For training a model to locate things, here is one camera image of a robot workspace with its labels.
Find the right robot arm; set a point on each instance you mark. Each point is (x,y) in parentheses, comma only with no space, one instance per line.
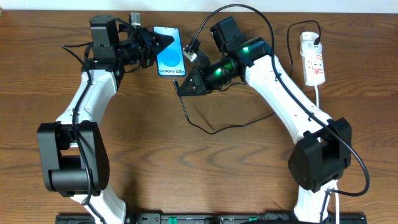
(322,145)

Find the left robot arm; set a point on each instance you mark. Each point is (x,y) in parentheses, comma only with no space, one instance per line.
(73,157)

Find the white USB charger plug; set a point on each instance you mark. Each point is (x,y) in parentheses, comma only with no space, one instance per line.
(309,47)

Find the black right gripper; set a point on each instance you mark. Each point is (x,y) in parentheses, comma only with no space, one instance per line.
(203,88)

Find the white power strip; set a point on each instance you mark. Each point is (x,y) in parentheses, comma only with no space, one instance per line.
(313,66)

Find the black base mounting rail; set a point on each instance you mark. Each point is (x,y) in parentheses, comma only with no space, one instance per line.
(155,218)

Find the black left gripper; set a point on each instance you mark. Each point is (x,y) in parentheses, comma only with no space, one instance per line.
(147,40)

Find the blue Samsung Galaxy smartphone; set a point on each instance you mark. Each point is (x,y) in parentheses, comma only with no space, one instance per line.
(170,61)

